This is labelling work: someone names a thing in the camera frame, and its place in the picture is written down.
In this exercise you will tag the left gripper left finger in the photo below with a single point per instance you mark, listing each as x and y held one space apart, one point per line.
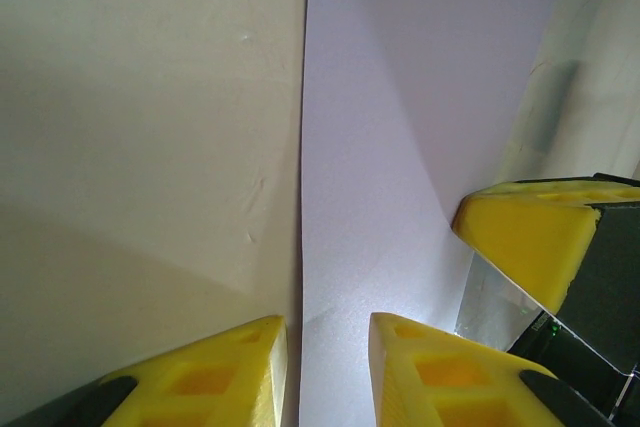
210 387

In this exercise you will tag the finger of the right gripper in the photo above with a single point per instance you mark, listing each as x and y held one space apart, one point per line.
530 237

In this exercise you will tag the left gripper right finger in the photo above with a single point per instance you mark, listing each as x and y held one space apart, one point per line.
450 387

